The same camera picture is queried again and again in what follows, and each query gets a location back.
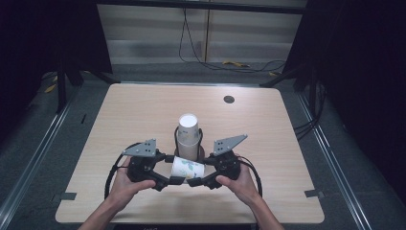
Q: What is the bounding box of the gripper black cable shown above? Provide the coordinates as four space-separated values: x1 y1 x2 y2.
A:
103 141 144 201
237 155 264 198

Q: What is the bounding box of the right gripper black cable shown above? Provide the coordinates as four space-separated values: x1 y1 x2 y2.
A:
237 155 264 198

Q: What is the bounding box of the floral print paper cup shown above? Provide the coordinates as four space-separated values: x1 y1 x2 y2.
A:
177 112 200 144
169 155 206 181

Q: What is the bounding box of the aluminium floor rail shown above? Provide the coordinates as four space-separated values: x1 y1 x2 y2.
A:
294 91 373 230
0 80 82 222

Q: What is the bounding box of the black crossbar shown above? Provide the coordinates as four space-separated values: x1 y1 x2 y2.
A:
95 0 309 15

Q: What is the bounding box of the black metal stand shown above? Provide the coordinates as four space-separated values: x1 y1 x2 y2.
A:
55 57 122 115
259 63 319 116

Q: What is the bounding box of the person's left hand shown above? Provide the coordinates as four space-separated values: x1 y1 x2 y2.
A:
105 155 158 213

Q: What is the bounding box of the hanging black cable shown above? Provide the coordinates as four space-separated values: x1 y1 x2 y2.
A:
177 7 287 74

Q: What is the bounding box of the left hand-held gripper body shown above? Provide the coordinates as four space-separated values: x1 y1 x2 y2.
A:
122 137 167 184

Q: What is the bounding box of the grey tape piece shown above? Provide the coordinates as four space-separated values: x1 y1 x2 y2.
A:
303 188 326 199
59 192 79 202

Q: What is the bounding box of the person's right hand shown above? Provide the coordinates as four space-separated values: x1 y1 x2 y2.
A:
215 154 262 210

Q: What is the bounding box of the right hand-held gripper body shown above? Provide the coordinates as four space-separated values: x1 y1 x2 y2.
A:
208 133 249 181

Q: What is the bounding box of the long yellow strip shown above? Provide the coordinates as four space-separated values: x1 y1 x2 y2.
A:
221 58 251 69

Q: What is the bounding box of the black wire cup holder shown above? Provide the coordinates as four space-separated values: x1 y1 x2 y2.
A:
173 126 206 165

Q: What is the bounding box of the dark curtain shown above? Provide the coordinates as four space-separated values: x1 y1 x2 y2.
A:
282 0 406 196
0 0 113 147

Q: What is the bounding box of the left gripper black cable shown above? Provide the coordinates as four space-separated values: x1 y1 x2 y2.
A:
103 141 144 201

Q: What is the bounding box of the bundle of black cables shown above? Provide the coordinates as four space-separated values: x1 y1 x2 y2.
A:
293 80 327 141

